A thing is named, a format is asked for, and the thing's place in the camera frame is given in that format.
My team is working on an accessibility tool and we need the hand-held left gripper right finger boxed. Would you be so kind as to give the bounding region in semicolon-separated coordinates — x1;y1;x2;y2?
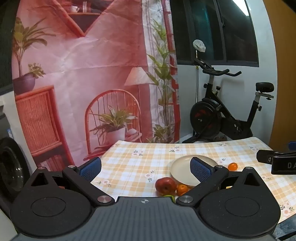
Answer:
176;157;268;206

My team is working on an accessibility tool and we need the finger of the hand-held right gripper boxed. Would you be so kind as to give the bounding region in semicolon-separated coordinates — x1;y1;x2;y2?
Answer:
257;149;296;164

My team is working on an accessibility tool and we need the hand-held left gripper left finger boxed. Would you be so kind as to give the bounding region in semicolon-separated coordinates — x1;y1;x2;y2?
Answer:
24;157;115;207

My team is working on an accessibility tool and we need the beige round plate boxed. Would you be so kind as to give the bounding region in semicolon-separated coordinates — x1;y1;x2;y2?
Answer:
171;155;219;187

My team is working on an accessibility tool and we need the dark red apple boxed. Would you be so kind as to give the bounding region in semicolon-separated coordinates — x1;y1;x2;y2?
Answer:
155;177;177;195

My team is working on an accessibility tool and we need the orange checked floral tablecloth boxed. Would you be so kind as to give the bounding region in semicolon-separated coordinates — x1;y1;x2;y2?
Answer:
90;137;296;224

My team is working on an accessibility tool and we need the black exercise bike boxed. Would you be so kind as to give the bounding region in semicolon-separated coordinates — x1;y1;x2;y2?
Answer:
181;58;275;144

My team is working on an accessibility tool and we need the orange wooden door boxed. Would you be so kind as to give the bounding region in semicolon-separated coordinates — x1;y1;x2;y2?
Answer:
265;0;296;151

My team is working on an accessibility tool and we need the pink printed backdrop cloth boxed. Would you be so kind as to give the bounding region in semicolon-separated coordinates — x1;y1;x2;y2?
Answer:
11;0;154;163

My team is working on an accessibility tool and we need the white plastic bag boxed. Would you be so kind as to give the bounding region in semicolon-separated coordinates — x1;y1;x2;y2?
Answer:
193;39;206;52

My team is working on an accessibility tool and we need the dark window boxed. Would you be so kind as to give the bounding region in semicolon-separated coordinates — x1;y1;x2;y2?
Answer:
169;0;259;68

